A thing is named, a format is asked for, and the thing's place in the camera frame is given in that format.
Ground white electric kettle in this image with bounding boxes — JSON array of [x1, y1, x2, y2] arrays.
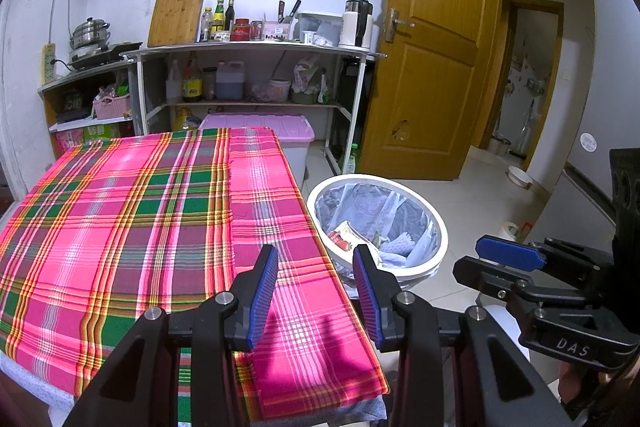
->
[[339, 0, 375, 48]]

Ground pink woven basket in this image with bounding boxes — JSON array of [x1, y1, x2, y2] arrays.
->
[[92, 94, 132, 120]]

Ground clear plastic container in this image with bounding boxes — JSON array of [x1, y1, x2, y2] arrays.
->
[[295, 11, 346, 46]]

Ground white floor basin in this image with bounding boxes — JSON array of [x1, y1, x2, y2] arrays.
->
[[507, 166, 534, 190]]

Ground translucent bin liner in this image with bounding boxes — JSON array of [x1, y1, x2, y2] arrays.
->
[[315, 184, 441, 269]]

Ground yellow cooking oil bottle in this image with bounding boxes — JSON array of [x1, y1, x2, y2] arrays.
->
[[172, 107, 199, 132]]

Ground yellowed power strip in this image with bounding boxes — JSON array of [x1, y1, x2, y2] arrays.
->
[[41, 43, 56, 86]]

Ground yellow wooden door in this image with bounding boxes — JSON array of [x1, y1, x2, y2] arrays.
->
[[357, 0, 502, 182]]

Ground pink-lid storage box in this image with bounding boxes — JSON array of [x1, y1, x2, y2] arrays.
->
[[198, 113, 316, 188]]

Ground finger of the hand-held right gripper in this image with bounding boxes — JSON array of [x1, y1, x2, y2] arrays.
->
[[452, 256, 592, 309], [475, 235, 602, 274]]

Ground pink knife holder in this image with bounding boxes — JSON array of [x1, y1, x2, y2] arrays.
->
[[262, 0, 303, 42]]

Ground green box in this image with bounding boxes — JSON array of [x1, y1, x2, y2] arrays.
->
[[82, 123, 121, 143]]

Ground person's right hand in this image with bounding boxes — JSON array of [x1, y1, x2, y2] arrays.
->
[[555, 357, 640, 414]]

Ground metal door handle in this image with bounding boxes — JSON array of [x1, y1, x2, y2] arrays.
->
[[382, 8, 416, 43]]

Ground long white shelf unit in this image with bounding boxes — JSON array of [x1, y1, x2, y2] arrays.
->
[[120, 42, 389, 164]]

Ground pink plaid tablecloth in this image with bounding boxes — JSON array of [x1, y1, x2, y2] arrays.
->
[[0, 127, 391, 423]]

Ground brown oil bottle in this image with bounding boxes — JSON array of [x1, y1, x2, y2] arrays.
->
[[182, 52, 204, 103]]

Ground dark liquid jug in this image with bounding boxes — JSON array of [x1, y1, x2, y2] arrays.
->
[[215, 61, 246, 102]]

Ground pink package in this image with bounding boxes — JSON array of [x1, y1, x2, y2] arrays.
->
[[55, 129, 84, 158]]

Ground black induction cooker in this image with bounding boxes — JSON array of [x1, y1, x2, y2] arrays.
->
[[67, 41, 144, 70]]

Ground crumpled plastic bags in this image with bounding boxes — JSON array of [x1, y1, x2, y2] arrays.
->
[[291, 57, 331, 104]]

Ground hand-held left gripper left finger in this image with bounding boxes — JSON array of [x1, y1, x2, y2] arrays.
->
[[65, 244, 280, 427]]

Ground white plastic bottle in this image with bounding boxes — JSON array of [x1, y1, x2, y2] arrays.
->
[[166, 59, 184, 103]]

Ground wooden cutting board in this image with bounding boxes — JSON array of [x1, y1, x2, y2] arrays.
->
[[146, 0, 209, 49]]

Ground small lidded bucket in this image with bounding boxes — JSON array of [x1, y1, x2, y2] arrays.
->
[[268, 78, 293, 104]]

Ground white trash bin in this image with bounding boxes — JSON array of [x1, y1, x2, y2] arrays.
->
[[306, 174, 450, 284]]

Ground steel steamer pot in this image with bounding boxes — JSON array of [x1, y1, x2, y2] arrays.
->
[[69, 18, 112, 50]]

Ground small wooden shelf unit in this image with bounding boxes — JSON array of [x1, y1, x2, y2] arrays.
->
[[37, 59, 139, 158]]

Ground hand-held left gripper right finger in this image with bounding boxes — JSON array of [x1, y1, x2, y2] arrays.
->
[[352, 245, 573, 427]]

